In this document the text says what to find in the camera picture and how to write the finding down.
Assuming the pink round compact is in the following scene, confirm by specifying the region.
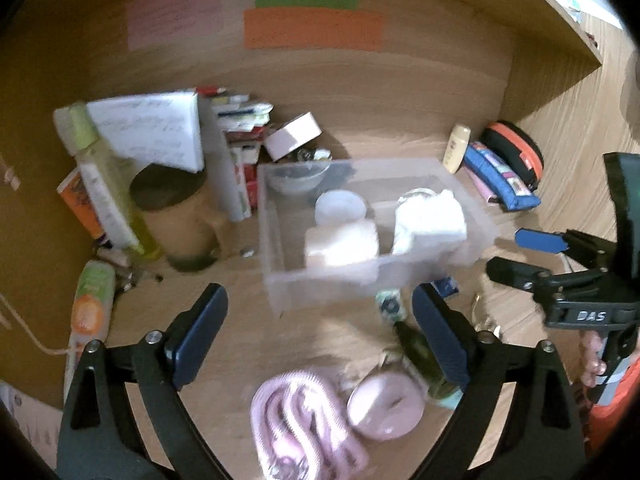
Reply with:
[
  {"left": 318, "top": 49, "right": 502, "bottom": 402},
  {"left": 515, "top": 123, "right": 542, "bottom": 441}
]
[{"left": 346, "top": 370, "right": 426, "bottom": 441}]

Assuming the clear plastic storage bin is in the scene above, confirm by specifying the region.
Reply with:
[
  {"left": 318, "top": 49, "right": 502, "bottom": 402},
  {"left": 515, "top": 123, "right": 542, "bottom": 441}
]
[{"left": 257, "top": 157, "right": 498, "bottom": 315}]

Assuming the pink sticky note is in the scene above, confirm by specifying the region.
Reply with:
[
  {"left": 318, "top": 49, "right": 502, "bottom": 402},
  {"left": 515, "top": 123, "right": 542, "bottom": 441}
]
[{"left": 125, "top": 0, "right": 224, "bottom": 52}]

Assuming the orange printed box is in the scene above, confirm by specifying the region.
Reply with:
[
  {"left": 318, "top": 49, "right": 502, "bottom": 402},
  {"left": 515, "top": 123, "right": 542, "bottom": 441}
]
[{"left": 56, "top": 168, "right": 108, "bottom": 245}]

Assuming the small clear bowl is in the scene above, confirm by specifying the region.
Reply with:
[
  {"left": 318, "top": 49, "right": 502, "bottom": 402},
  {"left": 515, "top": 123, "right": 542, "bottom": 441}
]
[{"left": 267, "top": 162, "right": 331, "bottom": 196}]

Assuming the black orange zipper case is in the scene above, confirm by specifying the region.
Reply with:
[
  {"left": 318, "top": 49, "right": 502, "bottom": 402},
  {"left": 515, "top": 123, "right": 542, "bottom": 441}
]
[{"left": 480, "top": 120, "right": 544, "bottom": 191}]

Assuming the dark green small bottle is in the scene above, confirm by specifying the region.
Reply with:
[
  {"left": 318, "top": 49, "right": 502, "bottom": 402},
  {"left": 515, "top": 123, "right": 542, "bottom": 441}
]
[{"left": 394, "top": 321, "right": 462, "bottom": 410}]

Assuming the round translucent plastic container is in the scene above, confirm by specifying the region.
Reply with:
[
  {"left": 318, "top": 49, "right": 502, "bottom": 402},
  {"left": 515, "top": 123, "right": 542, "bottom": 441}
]
[{"left": 304, "top": 219, "right": 380, "bottom": 284}]

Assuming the orange green tube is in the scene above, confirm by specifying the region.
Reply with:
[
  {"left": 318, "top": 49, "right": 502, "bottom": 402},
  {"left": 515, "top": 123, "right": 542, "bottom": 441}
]
[{"left": 63, "top": 260, "right": 116, "bottom": 401}]

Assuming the blue card pack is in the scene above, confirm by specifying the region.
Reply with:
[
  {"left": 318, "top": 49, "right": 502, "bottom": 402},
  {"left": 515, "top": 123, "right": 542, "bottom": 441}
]
[{"left": 432, "top": 276, "right": 459, "bottom": 298}]

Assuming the green yellow spray bottle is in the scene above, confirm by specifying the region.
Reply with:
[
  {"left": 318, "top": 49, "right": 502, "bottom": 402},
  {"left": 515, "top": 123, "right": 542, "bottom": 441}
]
[{"left": 53, "top": 102, "right": 162, "bottom": 261}]

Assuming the white pink small box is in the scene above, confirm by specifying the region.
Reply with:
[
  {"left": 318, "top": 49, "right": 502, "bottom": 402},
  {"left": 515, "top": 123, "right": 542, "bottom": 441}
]
[{"left": 264, "top": 112, "right": 322, "bottom": 162}]

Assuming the white plastic cup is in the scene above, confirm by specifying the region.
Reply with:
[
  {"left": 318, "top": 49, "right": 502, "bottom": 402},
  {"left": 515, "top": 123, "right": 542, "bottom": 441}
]
[{"left": 314, "top": 190, "right": 367, "bottom": 226}]

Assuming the blue patchwork pencil case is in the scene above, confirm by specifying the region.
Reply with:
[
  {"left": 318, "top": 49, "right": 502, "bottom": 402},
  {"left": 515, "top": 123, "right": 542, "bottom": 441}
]
[{"left": 463, "top": 141, "right": 541, "bottom": 212}]

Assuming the right hand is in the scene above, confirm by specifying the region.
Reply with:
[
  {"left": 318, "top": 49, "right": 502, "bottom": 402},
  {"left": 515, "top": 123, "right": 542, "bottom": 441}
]
[{"left": 579, "top": 330, "right": 606, "bottom": 388}]

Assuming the cream lotion bottle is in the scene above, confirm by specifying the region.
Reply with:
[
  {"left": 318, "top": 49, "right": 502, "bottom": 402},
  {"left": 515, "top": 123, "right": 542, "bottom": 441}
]
[{"left": 442, "top": 124, "right": 471, "bottom": 174}]

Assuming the orange sticky note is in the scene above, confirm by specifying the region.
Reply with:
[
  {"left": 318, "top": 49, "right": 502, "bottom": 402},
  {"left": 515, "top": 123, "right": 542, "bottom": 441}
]
[{"left": 243, "top": 6, "right": 386, "bottom": 51}]

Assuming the pink coiled cable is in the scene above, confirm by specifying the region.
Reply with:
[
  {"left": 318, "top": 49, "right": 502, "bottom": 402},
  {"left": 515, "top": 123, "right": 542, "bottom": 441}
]
[{"left": 248, "top": 366, "right": 371, "bottom": 480}]

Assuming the white drawstring pouch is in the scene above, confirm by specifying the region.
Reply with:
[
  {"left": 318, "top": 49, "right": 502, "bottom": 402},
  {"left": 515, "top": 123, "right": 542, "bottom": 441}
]
[{"left": 392, "top": 188, "right": 468, "bottom": 255}]

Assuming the bowl of trinkets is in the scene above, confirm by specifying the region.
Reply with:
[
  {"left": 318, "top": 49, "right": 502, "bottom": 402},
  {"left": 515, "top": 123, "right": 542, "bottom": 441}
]
[{"left": 294, "top": 148, "right": 332, "bottom": 162}]

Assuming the brown cylindrical tin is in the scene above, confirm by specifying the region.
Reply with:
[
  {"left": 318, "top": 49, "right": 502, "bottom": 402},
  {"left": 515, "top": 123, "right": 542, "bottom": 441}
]
[{"left": 129, "top": 164, "right": 233, "bottom": 273}]

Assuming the red white glue stick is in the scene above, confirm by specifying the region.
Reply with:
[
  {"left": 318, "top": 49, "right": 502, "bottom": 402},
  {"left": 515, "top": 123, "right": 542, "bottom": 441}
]
[{"left": 196, "top": 86, "right": 227, "bottom": 96}]

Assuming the stack of books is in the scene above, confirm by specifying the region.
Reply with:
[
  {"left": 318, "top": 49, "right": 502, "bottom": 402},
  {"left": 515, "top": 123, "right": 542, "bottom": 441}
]
[{"left": 196, "top": 89, "right": 273, "bottom": 222}]

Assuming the open white paper booklet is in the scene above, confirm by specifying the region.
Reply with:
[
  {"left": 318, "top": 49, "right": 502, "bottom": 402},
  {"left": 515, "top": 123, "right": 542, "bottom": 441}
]
[{"left": 87, "top": 90, "right": 204, "bottom": 172}]

